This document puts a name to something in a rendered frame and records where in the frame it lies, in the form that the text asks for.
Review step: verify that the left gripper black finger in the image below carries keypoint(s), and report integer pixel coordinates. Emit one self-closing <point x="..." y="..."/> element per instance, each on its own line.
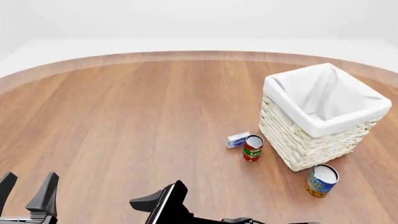
<point x="7" y="189"/>
<point x="45" y="198"/>

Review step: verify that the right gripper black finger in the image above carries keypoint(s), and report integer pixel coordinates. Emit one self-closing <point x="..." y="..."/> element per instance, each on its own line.
<point x="146" y="201"/>

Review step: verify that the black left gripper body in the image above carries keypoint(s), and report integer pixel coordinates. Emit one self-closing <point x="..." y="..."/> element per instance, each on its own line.
<point x="28" y="221"/>

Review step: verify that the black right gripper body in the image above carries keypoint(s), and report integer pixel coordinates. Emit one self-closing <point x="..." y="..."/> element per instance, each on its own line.
<point x="172" y="200"/>

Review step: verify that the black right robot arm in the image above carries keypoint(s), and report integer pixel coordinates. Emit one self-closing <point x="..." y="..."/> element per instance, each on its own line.
<point x="217" y="221"/>

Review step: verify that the woven basket with white liner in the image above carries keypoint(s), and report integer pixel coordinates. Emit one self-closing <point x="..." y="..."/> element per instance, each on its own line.
<point x="314" y="121"/>

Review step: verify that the small blue and white box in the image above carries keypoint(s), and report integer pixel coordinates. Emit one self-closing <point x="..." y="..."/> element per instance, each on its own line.
<point x="236" y="141"/>

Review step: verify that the red tomato sauce can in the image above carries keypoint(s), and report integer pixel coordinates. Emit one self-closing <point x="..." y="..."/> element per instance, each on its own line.
<point x="252" y="151"/>

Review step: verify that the blue and yellow soup can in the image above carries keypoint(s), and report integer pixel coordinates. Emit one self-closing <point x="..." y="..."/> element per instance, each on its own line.
<point x="321" y="184"/>

